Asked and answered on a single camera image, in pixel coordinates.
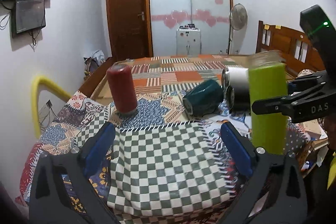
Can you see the frosted sliding wardrobe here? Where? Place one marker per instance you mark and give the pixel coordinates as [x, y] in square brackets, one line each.
[210, 16]

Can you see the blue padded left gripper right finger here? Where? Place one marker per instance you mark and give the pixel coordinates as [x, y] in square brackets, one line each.
[240, 149]

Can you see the patchwork patterned tablecloth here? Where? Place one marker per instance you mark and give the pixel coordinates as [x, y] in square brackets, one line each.
[163, 167]

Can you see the small black wall monitor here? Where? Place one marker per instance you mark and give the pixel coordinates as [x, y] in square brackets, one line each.
[27, 16]

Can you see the white standing fan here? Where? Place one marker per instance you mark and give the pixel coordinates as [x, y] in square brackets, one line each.
[238, 19]

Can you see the dark red cup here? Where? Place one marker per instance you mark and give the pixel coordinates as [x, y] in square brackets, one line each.
[122, 88]

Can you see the yellow foam tube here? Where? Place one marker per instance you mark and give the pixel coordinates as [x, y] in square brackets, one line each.
[40, 85]

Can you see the striped patchwork bed mat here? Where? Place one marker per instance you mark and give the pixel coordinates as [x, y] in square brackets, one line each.
[174, 75]

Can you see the white cylindrical cup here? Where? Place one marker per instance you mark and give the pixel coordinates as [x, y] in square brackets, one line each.
[236, 77]

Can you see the brown wooden door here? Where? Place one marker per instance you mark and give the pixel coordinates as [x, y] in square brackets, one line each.
[127, 29]

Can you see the dark teal cup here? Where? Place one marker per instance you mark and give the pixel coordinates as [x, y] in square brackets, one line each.
[203, 99]

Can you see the black thermos bottle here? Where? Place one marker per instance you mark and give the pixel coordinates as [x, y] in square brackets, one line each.
[238, 99]

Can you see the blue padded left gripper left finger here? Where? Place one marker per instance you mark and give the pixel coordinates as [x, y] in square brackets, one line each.
[96, 147]

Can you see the lime green bottle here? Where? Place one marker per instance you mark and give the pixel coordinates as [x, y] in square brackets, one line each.
[267, 85]

